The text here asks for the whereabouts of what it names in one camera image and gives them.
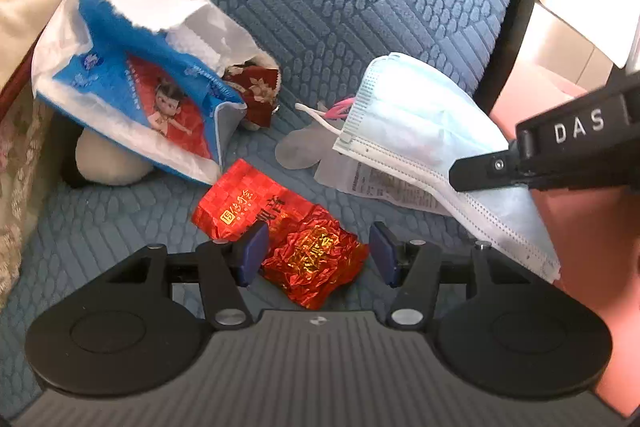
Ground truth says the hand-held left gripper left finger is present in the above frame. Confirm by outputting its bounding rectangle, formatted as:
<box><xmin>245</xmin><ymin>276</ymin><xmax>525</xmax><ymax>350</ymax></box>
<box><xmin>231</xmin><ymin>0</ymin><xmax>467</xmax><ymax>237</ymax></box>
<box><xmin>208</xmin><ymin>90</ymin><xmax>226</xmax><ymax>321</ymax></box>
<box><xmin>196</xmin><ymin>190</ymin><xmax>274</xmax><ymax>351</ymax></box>
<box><xmin>102</xmin><ymin>222</ymin><xmax>271</xmax><ymax>330</ymax></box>

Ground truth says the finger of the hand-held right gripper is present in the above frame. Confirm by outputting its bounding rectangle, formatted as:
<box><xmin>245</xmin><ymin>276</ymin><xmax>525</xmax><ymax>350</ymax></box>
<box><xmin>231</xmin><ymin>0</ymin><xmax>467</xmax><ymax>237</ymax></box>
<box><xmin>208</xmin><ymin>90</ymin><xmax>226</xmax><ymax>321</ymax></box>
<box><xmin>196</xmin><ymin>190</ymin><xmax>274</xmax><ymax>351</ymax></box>
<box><xmin>449</xmin><ymin>146</ymin><xmax>532</xmax><ymax>194</ymax></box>

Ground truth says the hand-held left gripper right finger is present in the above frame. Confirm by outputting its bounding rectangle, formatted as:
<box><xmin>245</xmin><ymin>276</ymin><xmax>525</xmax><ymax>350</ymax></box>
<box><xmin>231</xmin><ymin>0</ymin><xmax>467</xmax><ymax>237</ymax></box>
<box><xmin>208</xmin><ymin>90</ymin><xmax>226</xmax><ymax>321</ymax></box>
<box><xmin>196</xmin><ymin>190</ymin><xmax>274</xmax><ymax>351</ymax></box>
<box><xmin>369</xmin><ymin>221</ymin><xmax>546</xmax><ymax>330</ymax></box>

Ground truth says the clear plastic piece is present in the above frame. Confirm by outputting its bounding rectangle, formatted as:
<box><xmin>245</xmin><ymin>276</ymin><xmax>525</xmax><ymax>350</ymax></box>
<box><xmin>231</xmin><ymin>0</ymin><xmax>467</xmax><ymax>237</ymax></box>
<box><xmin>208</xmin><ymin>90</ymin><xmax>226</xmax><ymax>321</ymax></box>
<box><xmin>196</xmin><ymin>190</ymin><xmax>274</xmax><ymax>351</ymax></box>
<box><xmin>275</xmin><ymin>124</ymin><xmax>346</xmax><ymax>170</ymax></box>

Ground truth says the red patterned pouch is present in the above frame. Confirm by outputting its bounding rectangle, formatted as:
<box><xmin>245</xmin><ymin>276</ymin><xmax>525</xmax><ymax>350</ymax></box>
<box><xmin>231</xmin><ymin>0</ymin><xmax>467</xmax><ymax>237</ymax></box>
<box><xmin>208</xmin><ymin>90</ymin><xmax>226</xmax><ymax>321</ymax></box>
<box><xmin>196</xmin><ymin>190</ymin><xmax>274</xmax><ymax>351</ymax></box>
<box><xmin>222</xmin><ymin>63</ymin><xmax>283</xmax><ymax>130</ymax></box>

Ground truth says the red foil packet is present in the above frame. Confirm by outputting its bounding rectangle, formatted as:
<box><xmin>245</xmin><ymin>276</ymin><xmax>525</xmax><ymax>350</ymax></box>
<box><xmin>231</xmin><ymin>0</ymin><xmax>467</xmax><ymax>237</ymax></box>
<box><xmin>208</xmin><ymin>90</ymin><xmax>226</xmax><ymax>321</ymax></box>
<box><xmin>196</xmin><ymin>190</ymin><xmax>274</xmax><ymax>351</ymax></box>
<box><xmin>192</xmin><ymin>158</ymin><xmax>321</xmax><ymax>243</ymax></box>
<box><xmin>260</xmin><ymin>217</ymin><xmax>370</xmax><ymax>310</ymax></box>

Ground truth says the clear packet with printed paper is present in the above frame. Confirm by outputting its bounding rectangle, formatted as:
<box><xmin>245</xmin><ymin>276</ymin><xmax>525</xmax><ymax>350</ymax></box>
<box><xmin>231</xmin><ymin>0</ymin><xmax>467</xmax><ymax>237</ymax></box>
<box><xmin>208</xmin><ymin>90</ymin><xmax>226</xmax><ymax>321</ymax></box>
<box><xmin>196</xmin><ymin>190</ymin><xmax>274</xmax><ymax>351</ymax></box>
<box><xmin>315</xmin><ymin>147</ymin><xmax>453</xmax><ymax>215</ymax></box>

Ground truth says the floral quilted bedcover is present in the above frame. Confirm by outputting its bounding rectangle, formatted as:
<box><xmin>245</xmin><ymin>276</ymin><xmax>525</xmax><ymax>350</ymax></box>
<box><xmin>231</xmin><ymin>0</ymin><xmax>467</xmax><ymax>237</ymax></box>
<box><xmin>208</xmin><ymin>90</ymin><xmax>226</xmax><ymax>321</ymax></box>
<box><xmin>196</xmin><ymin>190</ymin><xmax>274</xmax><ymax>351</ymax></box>
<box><xmin>0</xmin><ymin>82</ymin><xmax>63</xmax><ymax>308</ymax></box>

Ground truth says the black and white plush toy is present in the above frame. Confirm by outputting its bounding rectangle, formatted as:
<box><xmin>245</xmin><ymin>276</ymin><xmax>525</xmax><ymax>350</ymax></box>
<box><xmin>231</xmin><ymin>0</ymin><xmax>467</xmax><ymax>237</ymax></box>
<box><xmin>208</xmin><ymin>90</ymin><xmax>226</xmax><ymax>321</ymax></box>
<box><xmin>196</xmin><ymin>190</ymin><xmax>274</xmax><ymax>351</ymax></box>
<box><xmin>62</xmin><ymin>127</ymin><xmax>153</xmax><ymax>188</ymax></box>

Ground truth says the blue tissue packet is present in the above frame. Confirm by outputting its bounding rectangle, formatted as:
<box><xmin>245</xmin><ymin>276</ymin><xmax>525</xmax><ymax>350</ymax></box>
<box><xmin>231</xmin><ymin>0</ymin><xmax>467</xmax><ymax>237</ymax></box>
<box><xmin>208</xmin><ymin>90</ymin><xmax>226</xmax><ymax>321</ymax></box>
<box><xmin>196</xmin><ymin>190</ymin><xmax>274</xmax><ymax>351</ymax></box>
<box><xmin>32</xmin><ymin>0</ymin><xmax>248</xmax><ymax>185</ymax></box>

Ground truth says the pink box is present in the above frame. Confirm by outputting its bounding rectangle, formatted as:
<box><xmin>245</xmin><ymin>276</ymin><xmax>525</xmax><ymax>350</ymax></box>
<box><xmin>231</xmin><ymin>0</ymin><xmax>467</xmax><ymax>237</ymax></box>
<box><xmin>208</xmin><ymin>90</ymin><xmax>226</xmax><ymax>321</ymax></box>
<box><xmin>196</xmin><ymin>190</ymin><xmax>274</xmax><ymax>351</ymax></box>
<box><xmin>487</xmin><ymin>4</ymin><xmax>640</xmax><ymax>418</ymax></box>

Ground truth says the blue face mask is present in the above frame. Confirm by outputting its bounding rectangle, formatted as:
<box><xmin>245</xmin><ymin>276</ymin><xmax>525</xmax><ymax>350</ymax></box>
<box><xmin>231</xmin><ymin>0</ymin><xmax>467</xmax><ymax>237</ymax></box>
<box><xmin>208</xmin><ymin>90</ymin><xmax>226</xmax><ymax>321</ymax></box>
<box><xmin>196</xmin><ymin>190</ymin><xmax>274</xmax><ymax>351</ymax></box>
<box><xmin>332</xmin><ymin>52</ymin><xmax>561</xmax><ymax>283</ymax></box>

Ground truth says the pink hair clip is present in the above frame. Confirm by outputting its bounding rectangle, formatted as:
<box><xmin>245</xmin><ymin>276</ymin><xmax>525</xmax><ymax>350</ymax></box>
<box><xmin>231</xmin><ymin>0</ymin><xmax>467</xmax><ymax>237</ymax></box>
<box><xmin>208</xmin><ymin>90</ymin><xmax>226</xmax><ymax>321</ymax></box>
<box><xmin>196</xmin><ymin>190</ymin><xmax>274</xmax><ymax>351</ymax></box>
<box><xmin>320</xmin><ymin>96</ymin><xmax>358</xmax><ymax>120</ymax></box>

